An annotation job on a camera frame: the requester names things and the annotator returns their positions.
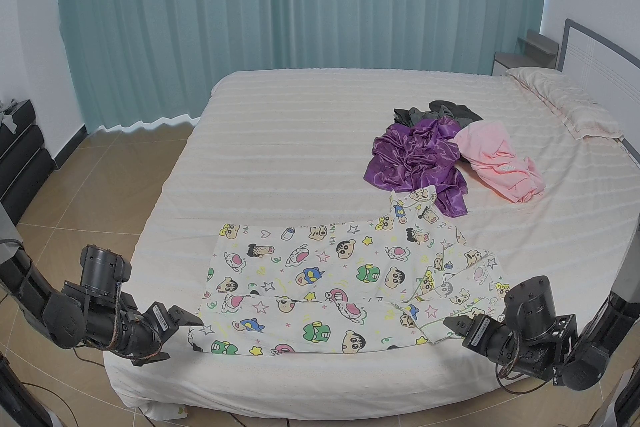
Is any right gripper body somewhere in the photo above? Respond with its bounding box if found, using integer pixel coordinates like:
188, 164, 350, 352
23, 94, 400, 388
458, 312, 507, 359

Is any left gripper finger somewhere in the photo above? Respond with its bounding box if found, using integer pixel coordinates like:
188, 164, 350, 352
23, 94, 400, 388
178, 310, 206, 337

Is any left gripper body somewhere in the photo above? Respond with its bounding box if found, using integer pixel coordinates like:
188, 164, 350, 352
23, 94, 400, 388
138, 301, 188, 350

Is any white printed pyjama top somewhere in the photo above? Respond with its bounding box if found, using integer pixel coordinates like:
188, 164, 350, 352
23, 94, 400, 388
187, 185, 512, 357

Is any bed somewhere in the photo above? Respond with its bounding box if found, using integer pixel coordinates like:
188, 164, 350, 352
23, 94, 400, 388
102, 19, 640, 418

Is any purple garment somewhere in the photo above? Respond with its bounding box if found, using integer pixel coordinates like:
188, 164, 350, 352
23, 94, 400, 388
363, 117, 470, 219

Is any pink garment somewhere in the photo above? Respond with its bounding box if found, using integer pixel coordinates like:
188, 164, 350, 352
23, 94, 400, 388
452, 120, 547, 204

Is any black chest of drawers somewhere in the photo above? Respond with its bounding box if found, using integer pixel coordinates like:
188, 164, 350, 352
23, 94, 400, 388
0, 99, 52, 227

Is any dark grey garment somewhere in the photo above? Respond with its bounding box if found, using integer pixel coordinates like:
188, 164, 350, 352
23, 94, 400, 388
393, 100, 484, 128

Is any cream pillow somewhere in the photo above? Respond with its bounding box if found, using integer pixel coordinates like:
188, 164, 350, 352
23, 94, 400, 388
504, 66, 624, 142

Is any grey bedside table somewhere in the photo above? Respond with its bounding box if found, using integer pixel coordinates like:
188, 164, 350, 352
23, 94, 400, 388
492, 29, 560, 76

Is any blue-green curtain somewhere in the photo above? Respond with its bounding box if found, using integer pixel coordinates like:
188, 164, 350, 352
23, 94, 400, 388
54, 0, 549, 134

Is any black cable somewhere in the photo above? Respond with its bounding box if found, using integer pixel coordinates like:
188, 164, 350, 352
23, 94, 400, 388
20, 381, 69, 422
224, 411, 287, 427
495, 357, 552, 392

